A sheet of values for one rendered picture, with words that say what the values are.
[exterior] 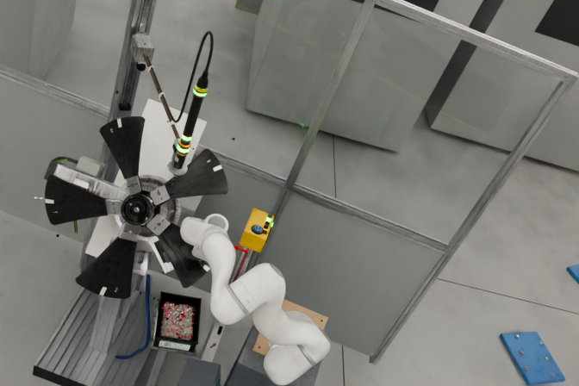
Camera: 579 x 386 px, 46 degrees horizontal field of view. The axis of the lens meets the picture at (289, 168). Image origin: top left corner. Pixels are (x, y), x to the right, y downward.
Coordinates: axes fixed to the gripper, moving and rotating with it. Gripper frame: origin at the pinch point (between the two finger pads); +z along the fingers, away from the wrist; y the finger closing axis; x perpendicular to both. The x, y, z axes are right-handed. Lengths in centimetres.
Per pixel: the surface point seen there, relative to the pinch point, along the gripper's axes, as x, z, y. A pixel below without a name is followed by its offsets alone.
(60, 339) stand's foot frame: 16, 105, 52
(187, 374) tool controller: 49, -26, -10
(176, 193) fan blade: -17.0, -10.8, 19.3
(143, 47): -65, -25, 55
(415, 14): -102, -63, -41
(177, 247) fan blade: -1.2, -0.4, 11.2
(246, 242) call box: -25.1, 19.9, -13.3
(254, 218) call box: -35.9, 17.1, -12.6
